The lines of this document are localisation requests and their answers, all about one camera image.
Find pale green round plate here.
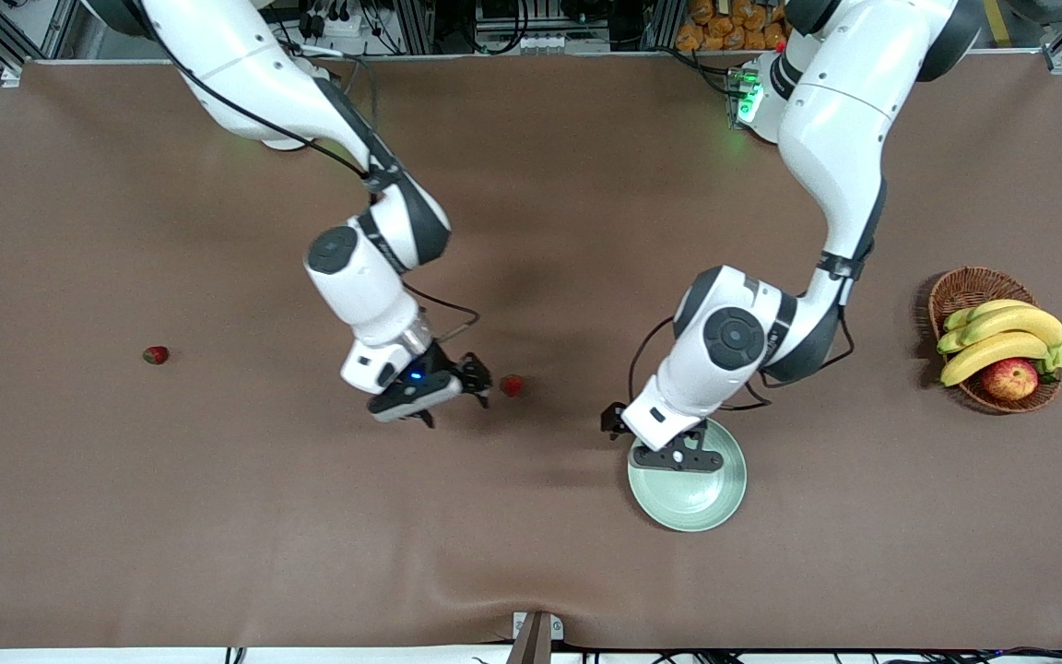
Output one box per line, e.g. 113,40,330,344
627,420,748,533

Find table cover cloth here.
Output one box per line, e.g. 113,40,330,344
0,51,1062,651

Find yellow banana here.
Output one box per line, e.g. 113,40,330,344
955,306,1062,350
943,299,1035,333
940,332,1054,388

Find brown wicker basket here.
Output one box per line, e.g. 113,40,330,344
927,267,1062,414

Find red yellow apple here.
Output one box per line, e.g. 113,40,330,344
981,358,1041,402

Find white power strip black plugs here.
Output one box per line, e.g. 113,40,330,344
299,0,366,38

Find black electronics box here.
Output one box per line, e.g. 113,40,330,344
476,0,587,38

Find pile of orange buns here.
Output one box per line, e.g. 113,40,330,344
676,0,792,53

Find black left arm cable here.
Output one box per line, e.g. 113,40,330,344
626,304,856,413

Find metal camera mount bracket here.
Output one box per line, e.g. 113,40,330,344
510,611,565,664

